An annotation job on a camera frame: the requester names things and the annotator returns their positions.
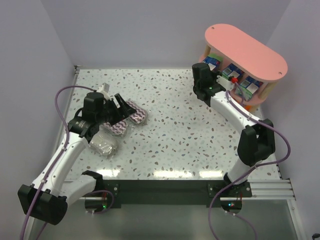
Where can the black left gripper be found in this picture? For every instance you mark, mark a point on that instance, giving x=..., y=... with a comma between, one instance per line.
x=117, y=108

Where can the purple striped sponge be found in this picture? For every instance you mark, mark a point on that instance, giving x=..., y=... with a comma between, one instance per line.
x=140, y=116
x=119, y=129

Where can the green sponge pack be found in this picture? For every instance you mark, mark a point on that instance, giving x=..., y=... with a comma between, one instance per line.
x=248, y=87
x=232, y=71
x=213, y=61

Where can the grey scrubber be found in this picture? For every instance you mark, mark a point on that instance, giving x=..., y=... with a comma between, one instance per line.
x=104, y=144

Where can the orange sponge box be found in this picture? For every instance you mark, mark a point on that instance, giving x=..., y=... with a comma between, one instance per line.
x=248, y=107

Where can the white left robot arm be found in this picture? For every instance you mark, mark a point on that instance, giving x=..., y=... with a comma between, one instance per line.
x=46, y=199

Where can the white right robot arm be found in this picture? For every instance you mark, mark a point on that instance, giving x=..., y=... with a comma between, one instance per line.
x=257, y=138

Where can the pink three-tier shelf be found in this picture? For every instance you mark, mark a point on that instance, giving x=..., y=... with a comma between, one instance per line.
x=253, y=57

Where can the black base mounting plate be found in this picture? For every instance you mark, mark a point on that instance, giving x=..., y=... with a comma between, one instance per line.
x=165, y=192

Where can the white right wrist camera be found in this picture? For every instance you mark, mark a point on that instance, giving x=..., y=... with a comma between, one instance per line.
x=225, y=83

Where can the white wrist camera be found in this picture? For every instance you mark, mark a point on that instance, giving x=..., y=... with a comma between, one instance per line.
x=104, y=89
x=225, y=83

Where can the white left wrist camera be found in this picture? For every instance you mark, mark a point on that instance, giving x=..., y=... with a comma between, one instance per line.
x=104, y=89

